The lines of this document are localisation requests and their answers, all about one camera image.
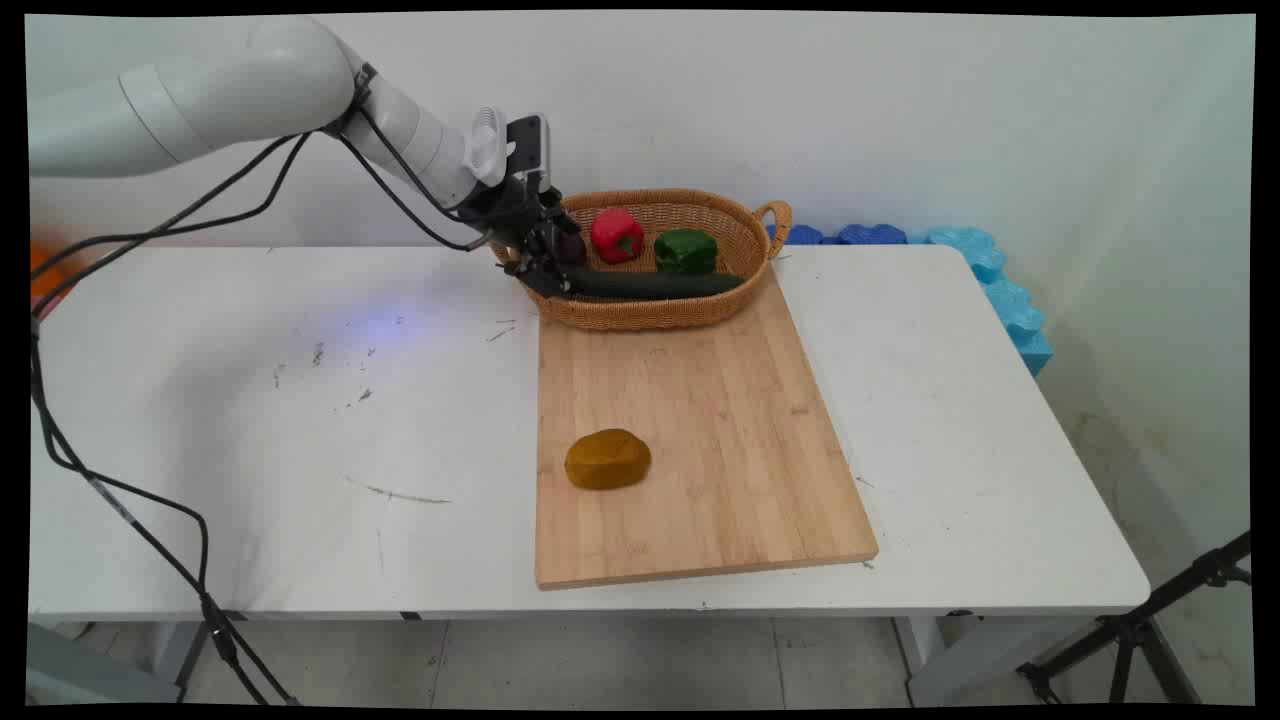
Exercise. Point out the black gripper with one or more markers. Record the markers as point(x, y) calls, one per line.
point(505, 210)

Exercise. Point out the yellow-brown toy bread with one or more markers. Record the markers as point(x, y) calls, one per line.
point(607, 460)

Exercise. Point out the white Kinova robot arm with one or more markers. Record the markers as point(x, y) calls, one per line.
point(200, 90)

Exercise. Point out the dark purple toy eggplant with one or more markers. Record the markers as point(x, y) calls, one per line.
point(575, 248)

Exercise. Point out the red toy bell pepper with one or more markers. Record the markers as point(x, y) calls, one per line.
point(616, 236)

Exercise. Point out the dark green toy cucumber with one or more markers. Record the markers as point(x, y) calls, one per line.
point(660, 285)

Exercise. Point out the white round ribbed disc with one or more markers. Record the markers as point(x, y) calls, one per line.
point(487, 145)

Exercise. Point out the green toy bell pepper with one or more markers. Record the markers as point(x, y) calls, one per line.
point(686, 250)

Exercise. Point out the woven wicker basket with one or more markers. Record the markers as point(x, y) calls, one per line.
point(690, 310)

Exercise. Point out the wooden cutting board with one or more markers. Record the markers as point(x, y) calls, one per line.
point(690, 450)

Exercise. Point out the light blue foam block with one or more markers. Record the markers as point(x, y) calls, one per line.
point(965, 248)
point(1035, 352)
point(1015, 308)

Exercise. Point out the orange object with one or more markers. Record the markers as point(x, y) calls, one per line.
point(48, 268)

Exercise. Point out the white table leg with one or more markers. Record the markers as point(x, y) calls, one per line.
point(950, 660)

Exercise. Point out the grey table leg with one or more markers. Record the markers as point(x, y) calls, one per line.
point(110, 665)

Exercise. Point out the black tripod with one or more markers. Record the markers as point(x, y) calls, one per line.
point(1130, 630)

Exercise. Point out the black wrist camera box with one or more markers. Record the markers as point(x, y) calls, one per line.
point(528, 145)

